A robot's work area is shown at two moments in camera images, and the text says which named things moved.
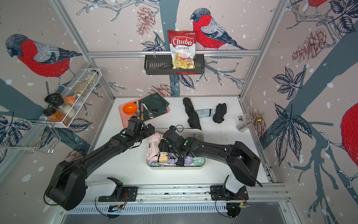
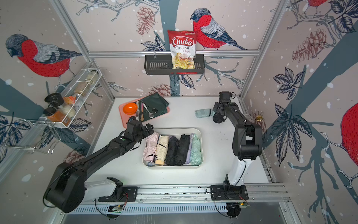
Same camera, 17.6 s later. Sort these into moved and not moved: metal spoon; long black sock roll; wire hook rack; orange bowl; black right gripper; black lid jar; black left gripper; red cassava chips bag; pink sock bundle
Moved: long black sock roll; black right gripper; pink sock bundle
Not moved: wire hook rack; black left gripper; orange bowl; red cassava chips bag; metal spoon; black lid jar
